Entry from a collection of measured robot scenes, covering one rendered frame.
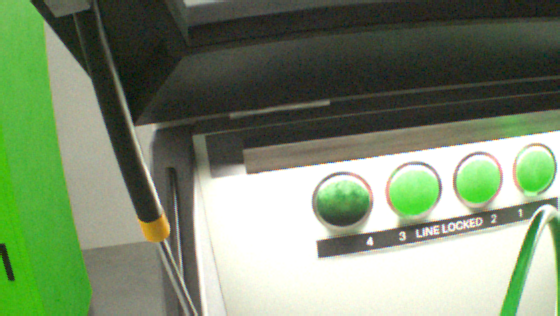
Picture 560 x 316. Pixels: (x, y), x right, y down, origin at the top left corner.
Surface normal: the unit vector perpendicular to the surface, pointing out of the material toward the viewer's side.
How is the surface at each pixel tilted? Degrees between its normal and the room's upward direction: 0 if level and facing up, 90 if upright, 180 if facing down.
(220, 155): 90
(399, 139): 90
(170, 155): 43
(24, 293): 90
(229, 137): 90
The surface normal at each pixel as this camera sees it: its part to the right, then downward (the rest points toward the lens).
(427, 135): -0.01, 0.32
